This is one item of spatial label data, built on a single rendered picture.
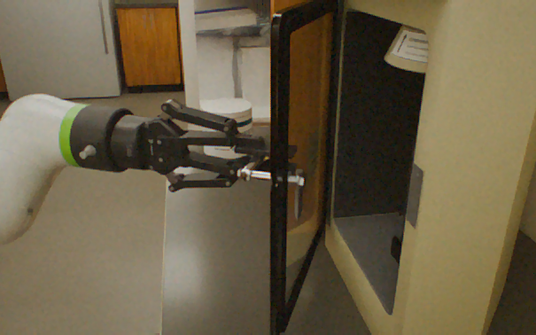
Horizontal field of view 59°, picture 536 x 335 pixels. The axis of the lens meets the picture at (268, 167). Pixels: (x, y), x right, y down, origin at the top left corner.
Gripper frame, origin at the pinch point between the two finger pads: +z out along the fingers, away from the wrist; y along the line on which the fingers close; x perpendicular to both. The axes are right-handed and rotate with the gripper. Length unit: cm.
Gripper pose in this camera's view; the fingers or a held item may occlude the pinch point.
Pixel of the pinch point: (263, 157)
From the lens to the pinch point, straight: 61.2
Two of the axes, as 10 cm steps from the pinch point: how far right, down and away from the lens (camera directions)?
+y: 0.0, -9.1, -4.1
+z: 9.6, 1.2, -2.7
